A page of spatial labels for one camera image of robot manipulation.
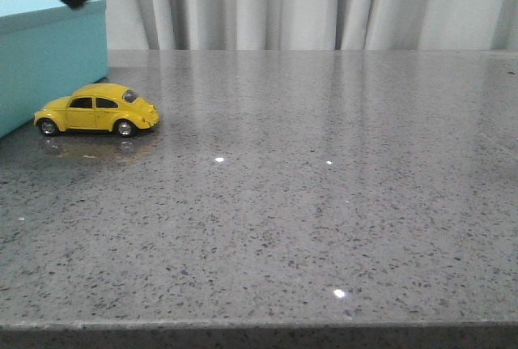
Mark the yellow toy beetle car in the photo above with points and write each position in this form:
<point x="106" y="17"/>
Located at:
<point x="108" y="107"/>

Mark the grey pleated curtain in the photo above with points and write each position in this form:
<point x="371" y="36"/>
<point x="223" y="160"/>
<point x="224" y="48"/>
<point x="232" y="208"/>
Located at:
<point x="312" y="24"/>

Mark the light blue storage box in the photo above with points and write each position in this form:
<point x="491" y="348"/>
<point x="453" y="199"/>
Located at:
<point x="48" y="50"/>

